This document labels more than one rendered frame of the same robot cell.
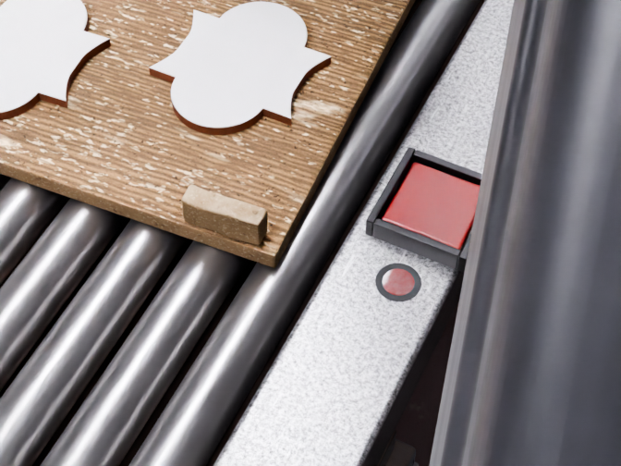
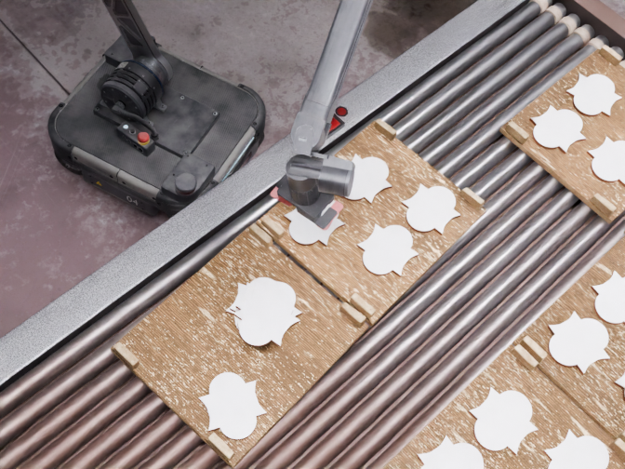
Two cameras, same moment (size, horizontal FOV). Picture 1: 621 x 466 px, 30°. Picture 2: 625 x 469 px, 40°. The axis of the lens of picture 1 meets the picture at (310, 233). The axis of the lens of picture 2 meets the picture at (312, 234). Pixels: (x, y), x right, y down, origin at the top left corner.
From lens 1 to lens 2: 2.02 m
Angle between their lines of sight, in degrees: 66
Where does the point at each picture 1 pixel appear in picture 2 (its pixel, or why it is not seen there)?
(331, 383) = (369, 94)
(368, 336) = (355, 101)
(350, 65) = not seen: hidden behind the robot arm
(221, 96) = (373, 167)
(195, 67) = (378, 180)
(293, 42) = not seen: hidden behind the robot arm
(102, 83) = (406, 190)
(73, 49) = (414, 201)
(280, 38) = not seen: hidden behind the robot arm
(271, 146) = (363, 151)
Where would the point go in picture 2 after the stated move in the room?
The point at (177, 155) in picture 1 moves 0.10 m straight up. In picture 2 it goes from (391, 157) to (398, 133)
